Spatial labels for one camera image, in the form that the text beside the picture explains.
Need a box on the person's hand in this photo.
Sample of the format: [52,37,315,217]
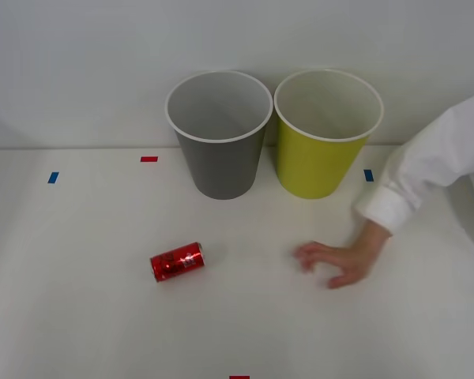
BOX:
[292,219,393,290]

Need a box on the red drink can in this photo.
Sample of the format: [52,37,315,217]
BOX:
[149,242,205,283]

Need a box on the grey plastic waste bin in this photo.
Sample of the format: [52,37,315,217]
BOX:
[164,69,273,201]

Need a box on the person's forearm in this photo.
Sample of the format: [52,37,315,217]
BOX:
[352,88,474,257]

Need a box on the yellow-green plastic waste bin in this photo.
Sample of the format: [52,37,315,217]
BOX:
[273,68,385,200]

